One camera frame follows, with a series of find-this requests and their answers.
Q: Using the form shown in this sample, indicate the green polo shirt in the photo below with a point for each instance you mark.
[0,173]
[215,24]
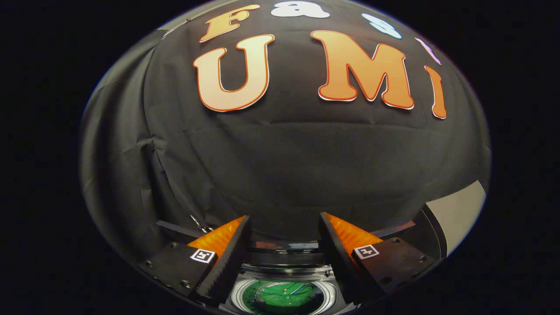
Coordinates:
[284,299]

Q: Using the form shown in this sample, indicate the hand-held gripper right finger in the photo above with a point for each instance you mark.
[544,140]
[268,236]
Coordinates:
[339,262]

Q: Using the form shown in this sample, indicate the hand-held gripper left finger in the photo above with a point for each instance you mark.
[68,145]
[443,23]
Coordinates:
[227,262]

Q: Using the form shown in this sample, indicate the black backdrop cloth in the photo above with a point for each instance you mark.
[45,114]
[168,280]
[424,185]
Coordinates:
[284,175]

